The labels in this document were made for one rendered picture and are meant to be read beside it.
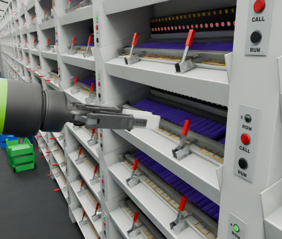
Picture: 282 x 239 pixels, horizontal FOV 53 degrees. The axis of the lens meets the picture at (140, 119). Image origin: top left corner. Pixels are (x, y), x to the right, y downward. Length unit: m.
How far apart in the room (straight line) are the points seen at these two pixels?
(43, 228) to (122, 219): 0.97
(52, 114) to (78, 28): 1.26
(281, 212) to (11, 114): 0.45
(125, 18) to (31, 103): 0.65
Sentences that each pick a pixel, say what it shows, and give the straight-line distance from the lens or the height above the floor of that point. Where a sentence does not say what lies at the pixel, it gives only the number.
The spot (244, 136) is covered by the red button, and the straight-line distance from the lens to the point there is 0.48.
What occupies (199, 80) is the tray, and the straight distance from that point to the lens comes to 0.56.
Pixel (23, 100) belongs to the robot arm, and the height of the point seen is 1.07.
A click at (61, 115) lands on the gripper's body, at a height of 1.04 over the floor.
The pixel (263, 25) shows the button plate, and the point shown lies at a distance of 0.46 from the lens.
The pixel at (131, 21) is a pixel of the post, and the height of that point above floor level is 1.23.
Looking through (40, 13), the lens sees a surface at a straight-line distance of 2.40.
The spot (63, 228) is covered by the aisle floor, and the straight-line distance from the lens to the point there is 2.02.
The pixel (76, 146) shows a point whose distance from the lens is 1.80.
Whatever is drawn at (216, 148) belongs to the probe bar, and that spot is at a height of 0.93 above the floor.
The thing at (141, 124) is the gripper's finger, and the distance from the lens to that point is 0.56.
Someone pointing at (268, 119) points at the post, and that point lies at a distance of 0.45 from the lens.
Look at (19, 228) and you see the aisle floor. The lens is 2.11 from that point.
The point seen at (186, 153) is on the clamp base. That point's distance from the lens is 0.68.
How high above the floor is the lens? 1.16
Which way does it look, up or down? 15 degrees down
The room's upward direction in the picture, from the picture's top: straight up
